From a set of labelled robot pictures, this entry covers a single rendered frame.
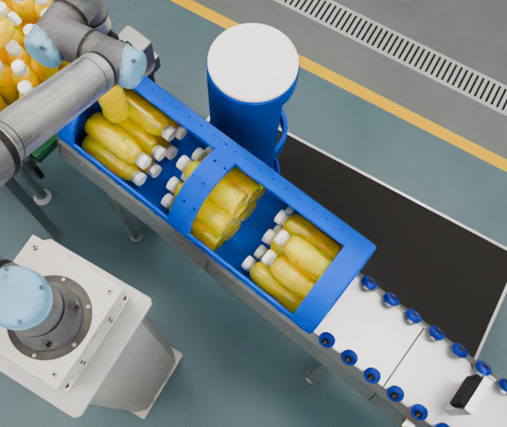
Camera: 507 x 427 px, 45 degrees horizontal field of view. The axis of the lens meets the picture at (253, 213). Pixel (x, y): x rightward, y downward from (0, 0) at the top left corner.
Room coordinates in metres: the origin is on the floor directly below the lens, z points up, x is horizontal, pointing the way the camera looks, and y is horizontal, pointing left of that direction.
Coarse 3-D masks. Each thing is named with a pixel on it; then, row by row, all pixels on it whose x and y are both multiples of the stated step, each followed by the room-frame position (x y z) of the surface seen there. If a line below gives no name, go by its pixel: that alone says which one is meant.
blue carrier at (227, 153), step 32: (160, 96) 0.80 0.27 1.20; (64, 128) 0.70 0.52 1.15; (192, 128) 0.71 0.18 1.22; (96, 160) 0.64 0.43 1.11; (192, 160) 0.72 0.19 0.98; (224, 160) 0.62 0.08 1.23; (256, 160) 0.65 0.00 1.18; (160, 192) 0.61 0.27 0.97; (192, 192) 0.53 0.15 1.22; (288, 192) 0.56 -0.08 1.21; (192, 224) 0.48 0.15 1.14; (256, 224) 0.55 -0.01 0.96; (320, 224) 0.48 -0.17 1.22; (224, 256) 0.44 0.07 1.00; (352, 256) 0.41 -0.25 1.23; (256, 288) 0.33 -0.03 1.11; (320, 288) 0.33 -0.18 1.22; (320, 320) 0.26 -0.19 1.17
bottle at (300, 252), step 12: (288, 240) 0.45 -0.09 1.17; (300, 240) 0.45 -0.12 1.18; (288, 252) 0.42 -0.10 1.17; (300, 252) 0.42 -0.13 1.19; (312, 252) 0.42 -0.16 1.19; (324, 252) 0.43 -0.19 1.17; (300, 264) 0.39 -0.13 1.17; (312, 264) 0.39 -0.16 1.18; (324, 264) 0.39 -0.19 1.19; (312, 276) 0.37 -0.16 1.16
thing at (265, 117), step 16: (208, 80) 0.99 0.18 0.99; (208, 96) 1.01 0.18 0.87; (224, 96) 0.93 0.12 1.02; (288, 96) 0.96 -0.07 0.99; (224, 112) 0.92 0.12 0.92; (240, 112) 0.90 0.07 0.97; (256, 112) 0.91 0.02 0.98; (272, 112) 0.92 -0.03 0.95; (224, 128) 0.92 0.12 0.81; (240, 128) 0.90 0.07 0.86; (256, 128) 0.91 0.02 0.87; (272, 128) 0.93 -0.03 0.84; (240, 144) 0.90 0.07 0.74; (256, 144) 0.91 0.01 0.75; (272, 144) 0.93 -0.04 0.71; (272, 160) 0.94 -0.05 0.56
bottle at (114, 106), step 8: (112, 88) 0.74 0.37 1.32; (120, 88) 0.76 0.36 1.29; (104, 96) 0.73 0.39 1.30; (112, 96) 0.73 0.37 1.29; (120, 96) 0.75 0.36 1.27; (104, 104) 0.73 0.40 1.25; (112, 104) 0.73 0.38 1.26; (120, 104) 0.74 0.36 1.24; (104, 112) 0.73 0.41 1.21; (112, 112) 0.73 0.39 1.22; (120, 112) 0.74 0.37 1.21; (128, 112) 0.76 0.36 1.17; (112, 120) 0.73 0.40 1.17; (120, 120) 0.73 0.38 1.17
